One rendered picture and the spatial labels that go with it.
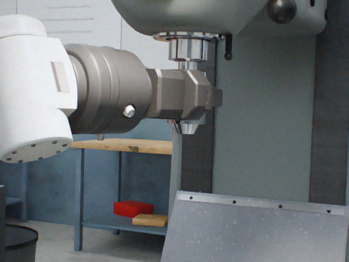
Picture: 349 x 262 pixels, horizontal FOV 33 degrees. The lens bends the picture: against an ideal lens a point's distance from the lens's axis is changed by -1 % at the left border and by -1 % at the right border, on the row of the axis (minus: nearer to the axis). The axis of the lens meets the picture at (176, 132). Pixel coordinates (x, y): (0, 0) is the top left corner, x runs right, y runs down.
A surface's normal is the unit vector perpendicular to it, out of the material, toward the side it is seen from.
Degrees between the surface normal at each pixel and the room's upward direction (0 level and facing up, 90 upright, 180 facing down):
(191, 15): 136
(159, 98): 90
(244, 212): 63
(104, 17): 90
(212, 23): 147
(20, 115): 74
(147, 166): 90
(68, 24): 90
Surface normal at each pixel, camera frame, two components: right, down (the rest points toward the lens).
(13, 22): 0.31, -0.31
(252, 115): -0.38, 0.04
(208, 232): -0.33, -0.40
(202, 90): 0.76, 0.06
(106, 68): 0.69, -0.41
